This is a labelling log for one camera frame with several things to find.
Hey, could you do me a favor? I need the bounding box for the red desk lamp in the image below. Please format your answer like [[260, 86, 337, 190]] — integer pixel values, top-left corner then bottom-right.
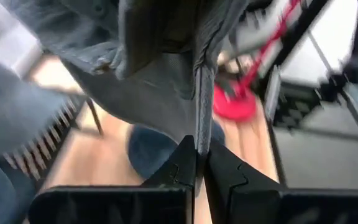
[[212, 0, 303, 123]]

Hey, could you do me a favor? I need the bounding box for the black aluminium table frame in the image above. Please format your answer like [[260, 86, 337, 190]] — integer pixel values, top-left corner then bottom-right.
[[264, 0, 331, 187]]

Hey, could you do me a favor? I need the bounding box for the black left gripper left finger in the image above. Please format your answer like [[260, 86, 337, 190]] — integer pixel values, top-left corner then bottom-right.
[[28, 135, 197, 224]]

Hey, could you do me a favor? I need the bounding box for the black perforated metal stand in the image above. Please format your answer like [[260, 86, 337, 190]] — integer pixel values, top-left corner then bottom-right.
[[3, 91, 105, 183]]

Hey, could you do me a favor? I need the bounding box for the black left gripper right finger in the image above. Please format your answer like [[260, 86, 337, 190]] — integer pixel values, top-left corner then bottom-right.
[[203, 138, 358, 224]]

